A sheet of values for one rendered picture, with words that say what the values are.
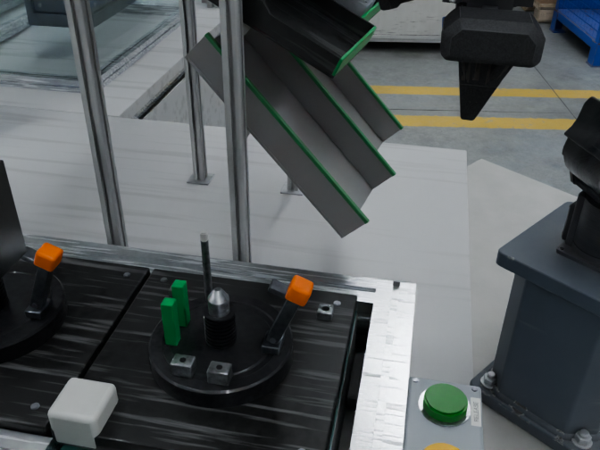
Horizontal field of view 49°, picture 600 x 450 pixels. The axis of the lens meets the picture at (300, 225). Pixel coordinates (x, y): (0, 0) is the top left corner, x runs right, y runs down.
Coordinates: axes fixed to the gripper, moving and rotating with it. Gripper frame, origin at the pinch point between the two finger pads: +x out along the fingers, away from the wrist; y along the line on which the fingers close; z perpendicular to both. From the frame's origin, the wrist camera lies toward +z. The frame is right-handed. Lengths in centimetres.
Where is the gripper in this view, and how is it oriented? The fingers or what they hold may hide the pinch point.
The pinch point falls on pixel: (474, 77)
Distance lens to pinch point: 53.6
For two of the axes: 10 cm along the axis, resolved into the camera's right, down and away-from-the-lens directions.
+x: -0.3, 8.4, 5.4
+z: -9.8, -1.3, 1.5
